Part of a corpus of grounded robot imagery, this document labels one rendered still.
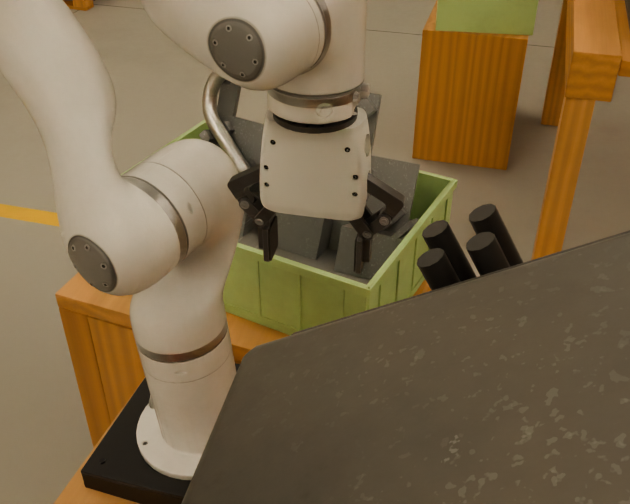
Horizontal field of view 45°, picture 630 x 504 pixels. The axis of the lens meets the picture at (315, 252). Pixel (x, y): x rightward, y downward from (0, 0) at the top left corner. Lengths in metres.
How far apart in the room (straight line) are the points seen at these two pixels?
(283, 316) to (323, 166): 0.76
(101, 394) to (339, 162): 1.17
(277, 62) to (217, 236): 0.41
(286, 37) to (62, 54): 0.36
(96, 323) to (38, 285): 1.43
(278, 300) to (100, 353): 0.44
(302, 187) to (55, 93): 0.30
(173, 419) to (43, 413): 1.48
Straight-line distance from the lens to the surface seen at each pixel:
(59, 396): 2.55
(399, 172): 1.50
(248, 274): 1.40
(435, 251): 0.25
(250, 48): 0.56
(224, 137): 1.62
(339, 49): 0.63
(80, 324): 1.63
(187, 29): 0.59
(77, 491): 1.17
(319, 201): 0.71
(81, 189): 0.84
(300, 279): 1.34
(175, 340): 0.95
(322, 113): 0.64
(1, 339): 2.82
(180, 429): 1.07
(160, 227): 0.84
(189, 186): 0.88
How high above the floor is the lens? 1.74
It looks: 35 degrees down
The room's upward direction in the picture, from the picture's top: straight up
